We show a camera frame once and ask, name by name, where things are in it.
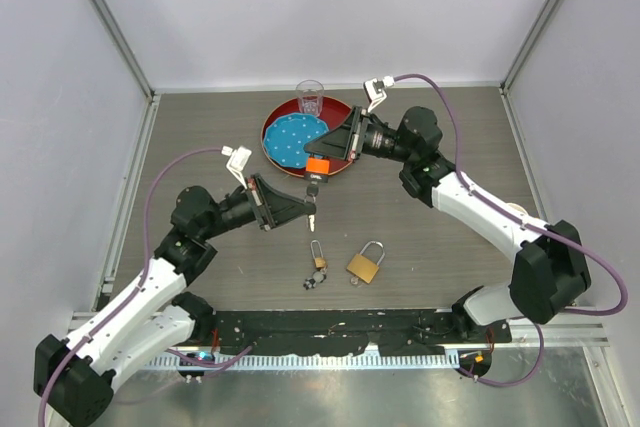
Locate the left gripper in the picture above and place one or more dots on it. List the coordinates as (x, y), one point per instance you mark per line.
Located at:
(273, 208)

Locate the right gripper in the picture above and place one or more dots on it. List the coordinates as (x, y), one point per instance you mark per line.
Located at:
(340, 142)

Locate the orange black padlock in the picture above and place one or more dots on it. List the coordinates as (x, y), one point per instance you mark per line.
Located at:
(317, 169)

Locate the black padlock keys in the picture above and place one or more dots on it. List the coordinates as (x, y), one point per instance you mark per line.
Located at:
(312, 192)

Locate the small brass padlock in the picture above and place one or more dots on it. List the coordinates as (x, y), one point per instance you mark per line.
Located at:
(318, 258)

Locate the black white keychain charm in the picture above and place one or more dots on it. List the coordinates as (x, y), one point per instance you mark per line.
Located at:
(318, 277)

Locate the large brass padlock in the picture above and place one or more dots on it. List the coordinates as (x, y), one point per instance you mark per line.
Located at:
(364, 267)

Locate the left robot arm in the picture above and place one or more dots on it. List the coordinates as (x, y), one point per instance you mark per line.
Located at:
(77, 376)

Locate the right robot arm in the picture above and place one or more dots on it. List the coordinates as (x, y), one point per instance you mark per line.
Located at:
(549, 270)

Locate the large padlock key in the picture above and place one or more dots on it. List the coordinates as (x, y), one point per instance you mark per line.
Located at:
(354, 280)

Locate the red round tray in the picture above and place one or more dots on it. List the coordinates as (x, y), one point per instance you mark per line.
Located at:
(333, 113)

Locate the blue dotted plate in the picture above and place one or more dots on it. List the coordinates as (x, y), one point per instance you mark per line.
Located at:
(285, 138)

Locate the clear plastic cup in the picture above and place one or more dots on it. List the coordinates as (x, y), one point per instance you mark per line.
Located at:
(310, 96)

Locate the yellow cream mug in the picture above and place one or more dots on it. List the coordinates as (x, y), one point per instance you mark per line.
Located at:
(518, 208)

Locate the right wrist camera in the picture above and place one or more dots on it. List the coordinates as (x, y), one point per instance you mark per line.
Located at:
(376, 91)

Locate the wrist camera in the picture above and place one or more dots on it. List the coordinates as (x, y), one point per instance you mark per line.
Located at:
(376, 91)
(237, 161)

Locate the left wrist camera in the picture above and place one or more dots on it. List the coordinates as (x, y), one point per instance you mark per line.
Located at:
(237, 161)

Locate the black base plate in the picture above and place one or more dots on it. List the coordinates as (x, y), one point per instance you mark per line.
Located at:
(338, 333)

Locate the slotted cable duct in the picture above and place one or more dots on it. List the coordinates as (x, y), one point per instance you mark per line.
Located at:
(369, 360)

